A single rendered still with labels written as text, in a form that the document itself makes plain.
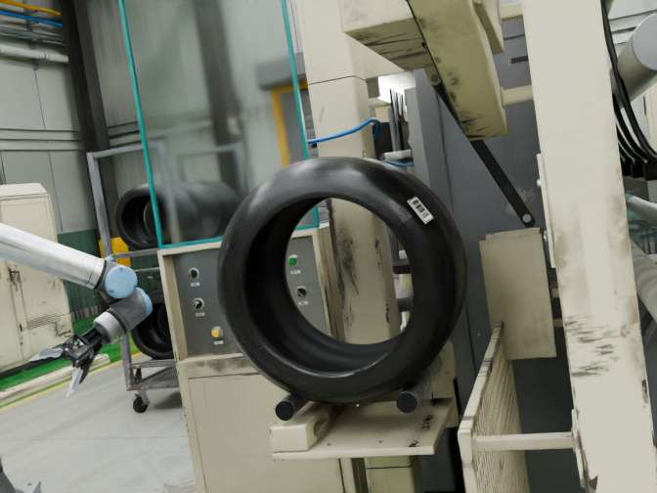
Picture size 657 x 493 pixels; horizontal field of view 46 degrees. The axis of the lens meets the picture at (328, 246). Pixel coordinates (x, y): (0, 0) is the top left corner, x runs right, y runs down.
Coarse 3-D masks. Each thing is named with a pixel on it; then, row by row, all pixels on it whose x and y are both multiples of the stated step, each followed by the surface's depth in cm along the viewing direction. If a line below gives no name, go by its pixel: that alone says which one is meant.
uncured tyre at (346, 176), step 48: (288, 192) 166; (336, 192) 162; (384, 192) 160; (432, 192) 178; (240, 240) 170; (288, 240) 197; (432, 240) 160; (240, 288) 171; (288, 288) 199; (432, 288) 159; (240, 336) 173; (288, 336) 196; (432, 336) 162; (288, 384) 171; (336, 384) 167; (384, 384) 165
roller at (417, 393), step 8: (432, 368) 187; (424, 376) 178; (432, 376) 184; (408, 384) 170; (416, 384) 170; (424, 384) 174; (408, 392) 164; (416, 392) 166; (400, 400) 164; (408, 400) 163; (416, 400) 164; (400, 408) 164; (408, 408) 164
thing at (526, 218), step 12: (444, 96) 185; (456, 120) 185; (480, 144) 183; (480, 156) 184; (492, 156) 183; (492, 168) 183; (504, 180) 183; (504, 192) 183; (516, 192) 182; (516, 204) 183; (528, 216) 182
